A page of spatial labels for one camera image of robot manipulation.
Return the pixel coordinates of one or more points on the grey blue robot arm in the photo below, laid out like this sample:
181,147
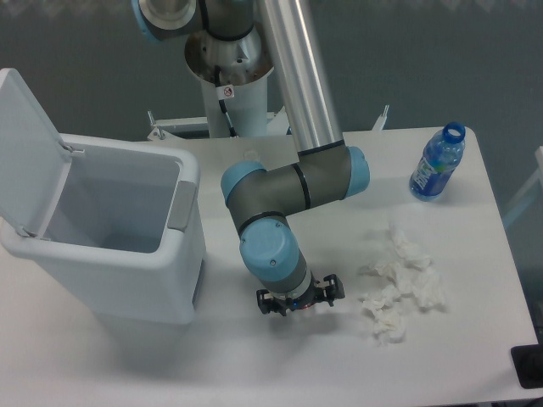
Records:
327,170

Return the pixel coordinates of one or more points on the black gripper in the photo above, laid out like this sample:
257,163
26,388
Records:
332,290

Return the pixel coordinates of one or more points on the black device at edge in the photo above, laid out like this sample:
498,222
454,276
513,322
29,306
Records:
527,360

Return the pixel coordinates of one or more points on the white frame at right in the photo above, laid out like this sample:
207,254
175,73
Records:
525,195

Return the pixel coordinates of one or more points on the crumpled white tissue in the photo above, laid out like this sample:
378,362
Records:
409,274

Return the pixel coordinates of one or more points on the blue plastic bottle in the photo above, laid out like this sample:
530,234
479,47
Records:
441,155

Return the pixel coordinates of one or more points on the white trash bin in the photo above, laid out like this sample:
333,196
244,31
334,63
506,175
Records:
115,223

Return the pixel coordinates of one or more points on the clear green-label bottle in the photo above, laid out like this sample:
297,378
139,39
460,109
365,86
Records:
251,155

